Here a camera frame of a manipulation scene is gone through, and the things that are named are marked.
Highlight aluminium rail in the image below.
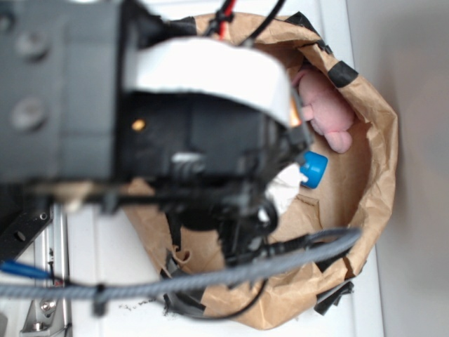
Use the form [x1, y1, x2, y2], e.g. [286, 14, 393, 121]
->
[33, 205, 71, 303]

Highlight grey braided cable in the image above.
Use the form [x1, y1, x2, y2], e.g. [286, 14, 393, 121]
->
[0, 227, 363, 299]

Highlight blue plastic bottle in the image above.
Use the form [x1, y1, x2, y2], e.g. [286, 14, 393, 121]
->
[300, 151, 328, 189]

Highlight brown paper bag bin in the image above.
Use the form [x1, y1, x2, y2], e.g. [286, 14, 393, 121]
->
[124, 12, 398, 330]

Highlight orange conch shell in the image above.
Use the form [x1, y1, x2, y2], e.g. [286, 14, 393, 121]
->
[289, 98, 302, 128]

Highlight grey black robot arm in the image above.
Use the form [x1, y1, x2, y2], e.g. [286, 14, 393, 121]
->
[1, 1, 312, 261]

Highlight thin black cable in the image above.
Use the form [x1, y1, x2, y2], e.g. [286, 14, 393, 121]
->
[164, 277, 269, 320]

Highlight pink plush toy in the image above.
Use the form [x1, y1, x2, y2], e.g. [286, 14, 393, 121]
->
[293, 66, 355, 154]

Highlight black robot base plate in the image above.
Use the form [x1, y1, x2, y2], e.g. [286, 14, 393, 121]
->
[1, 208, 52, 263]

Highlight white tape band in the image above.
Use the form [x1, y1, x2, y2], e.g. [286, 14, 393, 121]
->
[130, 37, 291, 127]

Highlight white paper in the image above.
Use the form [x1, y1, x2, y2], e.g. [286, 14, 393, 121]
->
[265, 163, 303, 216]

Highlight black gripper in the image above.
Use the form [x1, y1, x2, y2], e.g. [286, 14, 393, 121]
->
[119, 92, 311, 266]

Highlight red wire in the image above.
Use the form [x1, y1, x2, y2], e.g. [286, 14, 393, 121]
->
[216, 0, 239, 40]

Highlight metal corner bracket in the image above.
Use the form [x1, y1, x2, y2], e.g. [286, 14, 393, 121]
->
[20, 298, 69, 336]

